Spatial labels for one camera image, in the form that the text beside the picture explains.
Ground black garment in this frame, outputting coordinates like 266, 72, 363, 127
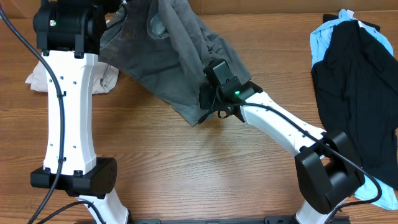
311, 13, 398, 190

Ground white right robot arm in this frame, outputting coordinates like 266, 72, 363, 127
199, 59, 364, 223

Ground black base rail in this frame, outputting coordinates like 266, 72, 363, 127
74, 214, 352, 224

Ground light blue garment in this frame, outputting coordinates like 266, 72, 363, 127
309, 8, 398, 211

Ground grey shorts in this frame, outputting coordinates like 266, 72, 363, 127
99, 0, 251, 126

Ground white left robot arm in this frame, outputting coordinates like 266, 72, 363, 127
30, 0, 132, 223

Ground beige folded shorts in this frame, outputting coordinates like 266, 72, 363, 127
25, 62, 119, 95

